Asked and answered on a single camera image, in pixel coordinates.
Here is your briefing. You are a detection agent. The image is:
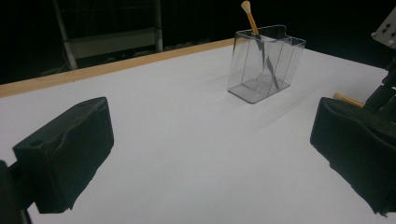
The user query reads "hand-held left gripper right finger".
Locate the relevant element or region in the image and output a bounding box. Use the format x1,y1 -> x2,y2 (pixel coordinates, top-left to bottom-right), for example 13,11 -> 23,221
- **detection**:
309,96 -> 396,217

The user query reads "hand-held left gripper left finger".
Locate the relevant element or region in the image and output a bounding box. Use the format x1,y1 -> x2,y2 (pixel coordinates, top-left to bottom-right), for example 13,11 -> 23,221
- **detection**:
12,96 -> 115,215

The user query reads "makeup brush with black handle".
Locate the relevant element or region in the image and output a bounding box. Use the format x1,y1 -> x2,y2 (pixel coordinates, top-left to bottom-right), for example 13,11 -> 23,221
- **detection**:
332,91 -> 366,109
240,0 -> 281,91

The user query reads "clear plastic organizer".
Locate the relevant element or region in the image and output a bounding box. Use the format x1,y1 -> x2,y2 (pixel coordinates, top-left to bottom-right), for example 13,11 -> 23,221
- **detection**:
227,24 -> 307,105

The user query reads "wooden table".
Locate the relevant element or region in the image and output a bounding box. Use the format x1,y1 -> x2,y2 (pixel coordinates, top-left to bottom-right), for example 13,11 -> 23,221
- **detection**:
0,37 -> 235,99

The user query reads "white metal stand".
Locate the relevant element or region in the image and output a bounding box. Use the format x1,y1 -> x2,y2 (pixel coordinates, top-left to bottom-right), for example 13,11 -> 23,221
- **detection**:
51,0 -> 164,71

